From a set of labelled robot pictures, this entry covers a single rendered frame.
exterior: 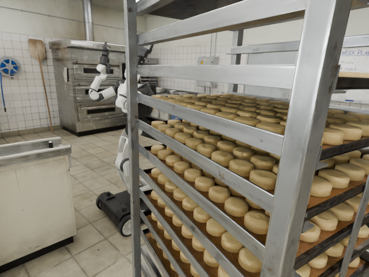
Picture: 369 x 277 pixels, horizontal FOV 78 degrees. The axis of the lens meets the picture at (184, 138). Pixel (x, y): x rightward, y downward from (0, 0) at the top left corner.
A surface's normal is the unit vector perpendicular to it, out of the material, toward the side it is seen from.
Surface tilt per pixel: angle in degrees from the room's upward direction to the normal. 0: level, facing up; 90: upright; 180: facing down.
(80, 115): 91
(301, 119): 90
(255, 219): 0
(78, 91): 90
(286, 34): 90
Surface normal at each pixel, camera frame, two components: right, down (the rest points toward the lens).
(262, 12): -0.86, 0.11
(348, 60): -0.68, 0.18
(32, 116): 0.73, 0.22
